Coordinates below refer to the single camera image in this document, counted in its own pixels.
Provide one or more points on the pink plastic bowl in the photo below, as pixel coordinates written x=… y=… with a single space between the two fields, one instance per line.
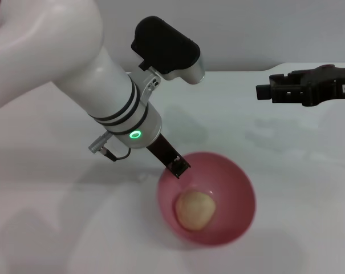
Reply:
x=232 y=199

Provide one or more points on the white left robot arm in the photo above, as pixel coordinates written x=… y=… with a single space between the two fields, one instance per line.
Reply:
x=61 y=57

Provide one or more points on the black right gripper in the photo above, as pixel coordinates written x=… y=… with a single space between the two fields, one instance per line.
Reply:
x=326 y=82

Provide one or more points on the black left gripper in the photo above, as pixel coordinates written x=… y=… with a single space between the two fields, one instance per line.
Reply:
x=162 y=151

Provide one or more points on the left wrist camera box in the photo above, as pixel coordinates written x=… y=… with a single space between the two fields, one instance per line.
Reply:
x=166 y=42

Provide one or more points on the beige egg yolk pastry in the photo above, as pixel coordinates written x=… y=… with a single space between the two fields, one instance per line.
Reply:
x=195 y=211

